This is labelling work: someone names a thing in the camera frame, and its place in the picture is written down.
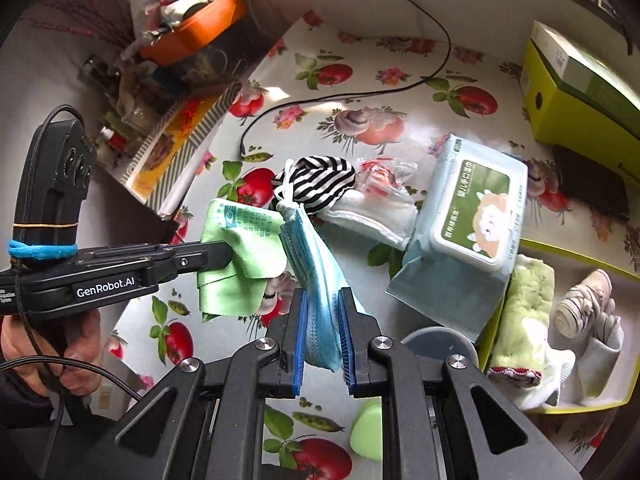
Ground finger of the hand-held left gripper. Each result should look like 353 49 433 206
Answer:
159 240 248 283

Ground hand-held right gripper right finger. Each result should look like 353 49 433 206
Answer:
337 287 566 480

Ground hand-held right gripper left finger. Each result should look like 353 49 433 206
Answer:
37 287 308 480

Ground green microfiber cloth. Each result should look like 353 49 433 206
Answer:
196 199 287 323

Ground blue face mask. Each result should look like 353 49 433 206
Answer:
274 159 368 373

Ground white towel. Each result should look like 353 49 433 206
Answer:
317 190 418 251

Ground black white striped cloth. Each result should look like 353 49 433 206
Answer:
272 156 358 218

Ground green fluffy towel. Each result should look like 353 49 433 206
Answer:
487 254 557 380

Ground beige bandage roll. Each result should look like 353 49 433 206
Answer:
555 269 617 342

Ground white sock green pattern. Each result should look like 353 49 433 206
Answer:
577 310 624 407

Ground person's left hand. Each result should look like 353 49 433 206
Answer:
0 309 104 397

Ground blue elastic band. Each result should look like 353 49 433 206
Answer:
7 240 78 262

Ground yellow rubber band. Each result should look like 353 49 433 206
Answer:
14 221 78 231

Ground green square case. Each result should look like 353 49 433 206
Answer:
350 397 386 461

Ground round clear plastic lid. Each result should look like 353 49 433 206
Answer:
400 326 478 396

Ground wet wipes pack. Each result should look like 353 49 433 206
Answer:
385 133 529 343

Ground clear plastic packet red print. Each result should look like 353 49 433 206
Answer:
355 156 418 198

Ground pile of household clutter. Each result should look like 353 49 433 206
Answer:
77 35 251 171

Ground orange plastic basin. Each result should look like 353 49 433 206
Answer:
139 0 249 66

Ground black flat wallet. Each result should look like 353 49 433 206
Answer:
552 144 632 221

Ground yellow-green shoe box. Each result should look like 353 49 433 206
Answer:
520 40 640 176

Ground white green carton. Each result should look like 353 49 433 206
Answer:
530 20 640 126

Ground black braided cable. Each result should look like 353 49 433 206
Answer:
0 357 146 461

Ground thin black cable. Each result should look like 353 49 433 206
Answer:
240 0 453 161

